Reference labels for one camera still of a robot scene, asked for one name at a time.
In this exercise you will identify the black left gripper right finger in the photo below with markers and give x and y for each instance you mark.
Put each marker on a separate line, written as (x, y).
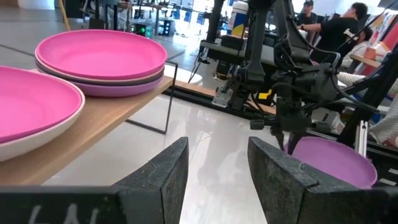
(311, 202)

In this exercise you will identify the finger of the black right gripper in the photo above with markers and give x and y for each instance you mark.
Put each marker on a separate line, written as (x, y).
(279, 138)
(295, 141)

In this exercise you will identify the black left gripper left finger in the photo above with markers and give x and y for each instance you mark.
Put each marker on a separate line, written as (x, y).
(93, 205)

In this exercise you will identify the purple plastic plate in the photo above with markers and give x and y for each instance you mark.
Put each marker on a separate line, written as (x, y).
(335, 161)

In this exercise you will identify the beige plastic plate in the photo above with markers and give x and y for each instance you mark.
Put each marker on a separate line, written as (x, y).
(37, 140)

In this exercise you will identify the magenta plastic plate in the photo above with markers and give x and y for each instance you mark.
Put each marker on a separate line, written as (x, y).
(99, 54)
(31, 102)

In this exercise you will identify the dark grey plastic plate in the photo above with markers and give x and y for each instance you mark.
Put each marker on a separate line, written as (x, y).
(130, 81)

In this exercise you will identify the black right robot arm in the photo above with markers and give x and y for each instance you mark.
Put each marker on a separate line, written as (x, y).
(258, 46)

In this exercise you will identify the wooden shelf black metal legs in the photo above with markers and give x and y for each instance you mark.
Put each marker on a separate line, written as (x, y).
(102, 115)

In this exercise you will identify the yellow tape tag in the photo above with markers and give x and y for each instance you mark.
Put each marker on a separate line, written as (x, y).
(264, 94)

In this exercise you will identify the person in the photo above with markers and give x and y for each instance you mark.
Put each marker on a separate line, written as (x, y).
(335, 34)
(357, 51)
(306, 19)
(388, 124)

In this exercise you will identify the silver aluminium bar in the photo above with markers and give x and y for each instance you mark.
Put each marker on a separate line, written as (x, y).
(361, 138)

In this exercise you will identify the white blue canister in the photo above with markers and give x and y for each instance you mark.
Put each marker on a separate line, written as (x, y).
(237, 18)

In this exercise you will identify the white round bin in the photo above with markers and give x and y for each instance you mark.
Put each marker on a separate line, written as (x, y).
(185, 76)

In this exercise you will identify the black device green lights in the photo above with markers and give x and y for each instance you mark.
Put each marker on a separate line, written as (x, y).
(143, 30)

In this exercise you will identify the silver metal bracket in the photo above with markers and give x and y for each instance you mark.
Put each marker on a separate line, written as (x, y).
(221, 98)

